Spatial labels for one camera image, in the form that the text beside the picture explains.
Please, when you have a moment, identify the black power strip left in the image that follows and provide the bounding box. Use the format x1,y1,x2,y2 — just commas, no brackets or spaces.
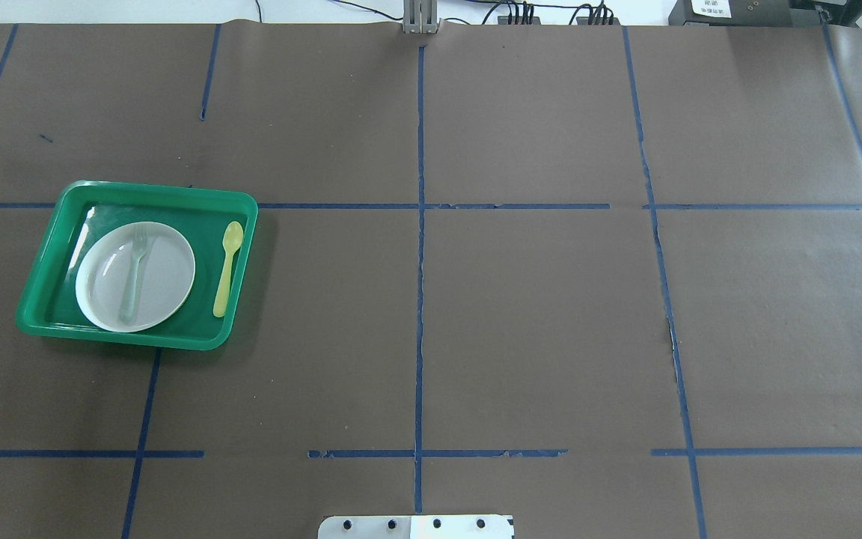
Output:
496,2,540,26

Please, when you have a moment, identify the white round plate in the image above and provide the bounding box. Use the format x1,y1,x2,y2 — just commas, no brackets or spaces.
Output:
75,221,196,333

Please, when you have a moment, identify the black power strip right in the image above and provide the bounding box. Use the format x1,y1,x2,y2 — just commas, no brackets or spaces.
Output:
569,1,620,26

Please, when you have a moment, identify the green plastic tray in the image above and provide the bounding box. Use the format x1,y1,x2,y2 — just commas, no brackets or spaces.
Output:
15,180,259,350

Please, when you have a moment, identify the grey aluminium profile post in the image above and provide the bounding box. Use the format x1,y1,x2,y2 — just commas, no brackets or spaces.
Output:
403,0,441,34

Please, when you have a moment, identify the black power strip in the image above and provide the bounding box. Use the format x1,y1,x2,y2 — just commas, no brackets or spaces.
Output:
496,2,540,26
569,1,620,26

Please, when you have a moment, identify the yellow plastic spoon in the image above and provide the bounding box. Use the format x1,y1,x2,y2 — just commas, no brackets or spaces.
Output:
213,221,244,318

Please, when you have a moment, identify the dark grey equipment box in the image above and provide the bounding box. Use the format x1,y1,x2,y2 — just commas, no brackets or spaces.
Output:
667,1,822,28

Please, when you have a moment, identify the translucent plastic fork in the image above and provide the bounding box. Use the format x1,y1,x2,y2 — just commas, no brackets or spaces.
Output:
120,224,148,324

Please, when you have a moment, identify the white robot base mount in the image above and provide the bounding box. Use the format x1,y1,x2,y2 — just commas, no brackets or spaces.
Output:
317,514,516,538

